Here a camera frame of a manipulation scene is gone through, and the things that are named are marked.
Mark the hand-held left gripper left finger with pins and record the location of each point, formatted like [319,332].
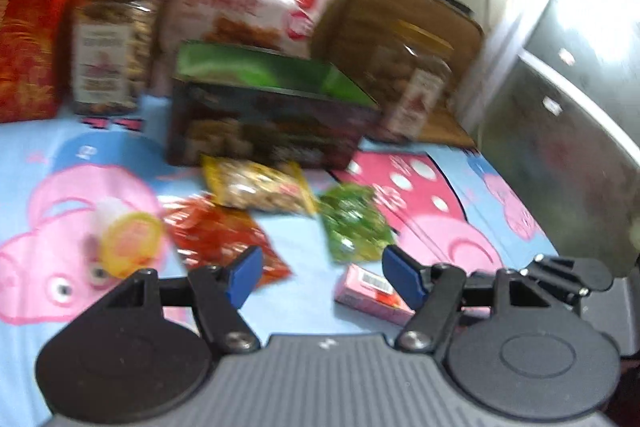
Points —
[244,274]

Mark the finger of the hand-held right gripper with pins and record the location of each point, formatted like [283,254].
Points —
[575,277]

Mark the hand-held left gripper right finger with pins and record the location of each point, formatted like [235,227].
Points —
[402,274]

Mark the small pink box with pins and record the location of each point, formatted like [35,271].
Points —
[365,292]

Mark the red snack packet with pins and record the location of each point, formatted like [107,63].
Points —
[215,237]

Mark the green snack packet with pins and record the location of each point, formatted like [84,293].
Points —
[352,224]

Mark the yellow snack packet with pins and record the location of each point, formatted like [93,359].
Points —
[260,187]

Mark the yellow jelly cup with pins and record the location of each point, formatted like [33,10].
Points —
[127,239]

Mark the dark tin box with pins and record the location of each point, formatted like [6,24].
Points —
[260,117]

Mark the wooden board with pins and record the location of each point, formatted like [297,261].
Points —
[445,132]

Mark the metal cabinet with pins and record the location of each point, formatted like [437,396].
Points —
[575,107]

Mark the gold lid walnut jar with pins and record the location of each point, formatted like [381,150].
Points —
[415,77]

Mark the printed blanket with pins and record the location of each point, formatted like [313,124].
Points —
[60,147]

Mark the brown cushion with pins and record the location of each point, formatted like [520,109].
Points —
[370,22]

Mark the gold lid nut jar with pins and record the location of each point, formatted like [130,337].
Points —
[112,47]

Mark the red gift box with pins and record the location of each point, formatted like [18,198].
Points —
[30,32]

